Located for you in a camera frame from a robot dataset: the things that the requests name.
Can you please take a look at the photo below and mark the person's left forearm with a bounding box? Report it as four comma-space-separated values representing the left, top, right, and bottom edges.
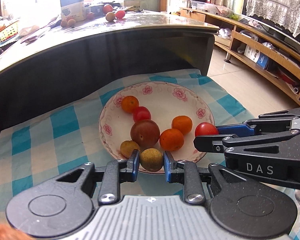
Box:
0, 214, 28, 240

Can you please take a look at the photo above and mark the dark flat box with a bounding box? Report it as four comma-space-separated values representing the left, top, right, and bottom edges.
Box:
84, 3, 105, 13

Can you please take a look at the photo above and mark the white lace cloth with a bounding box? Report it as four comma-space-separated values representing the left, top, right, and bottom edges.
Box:
246, 0, 300, 38

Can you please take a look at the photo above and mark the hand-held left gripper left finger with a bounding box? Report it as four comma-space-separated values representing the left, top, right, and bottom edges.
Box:
54, 149, 140, 204

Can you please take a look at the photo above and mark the blue white checkered tablecloth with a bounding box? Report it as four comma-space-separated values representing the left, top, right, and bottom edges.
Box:
0, 67, 255, 214

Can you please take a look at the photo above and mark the oval red tomato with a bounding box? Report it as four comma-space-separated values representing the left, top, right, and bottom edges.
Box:
195, 122, 220, 138

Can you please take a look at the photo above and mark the small orange tangerine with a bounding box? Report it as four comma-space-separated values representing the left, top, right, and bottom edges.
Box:
171, 115, 193, 135
159, 128, 185, 152
121, 95, 140, 114

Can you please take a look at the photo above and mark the white floral plate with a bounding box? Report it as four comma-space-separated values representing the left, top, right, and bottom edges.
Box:
98, 81, 215, 173

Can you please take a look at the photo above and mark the grey white carton box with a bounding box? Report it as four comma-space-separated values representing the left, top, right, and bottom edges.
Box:
60, 0, 86, 22

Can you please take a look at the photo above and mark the yellow woven basket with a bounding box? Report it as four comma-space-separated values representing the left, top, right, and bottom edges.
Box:
0, 21, 19, 40

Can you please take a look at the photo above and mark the dark coffee table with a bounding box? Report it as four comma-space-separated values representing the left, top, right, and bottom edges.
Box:
0, 10, 220, 145

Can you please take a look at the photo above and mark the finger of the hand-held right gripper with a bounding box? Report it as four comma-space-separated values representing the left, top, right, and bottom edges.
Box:
217, 107, 300, 136
193, 129, 300, 155

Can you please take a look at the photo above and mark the small red cherry tomato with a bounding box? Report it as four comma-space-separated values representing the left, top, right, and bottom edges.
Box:
133, 106, 152, 122

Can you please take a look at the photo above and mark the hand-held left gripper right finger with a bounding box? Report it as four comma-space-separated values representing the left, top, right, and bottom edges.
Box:
163, 150, 243, 205

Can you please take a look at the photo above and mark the dark purple plum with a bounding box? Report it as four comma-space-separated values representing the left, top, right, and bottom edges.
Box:
130, 119, 161, 148

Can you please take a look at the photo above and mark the wooden tv stand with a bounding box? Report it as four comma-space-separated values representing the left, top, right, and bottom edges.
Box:
180, 6, 300, 108

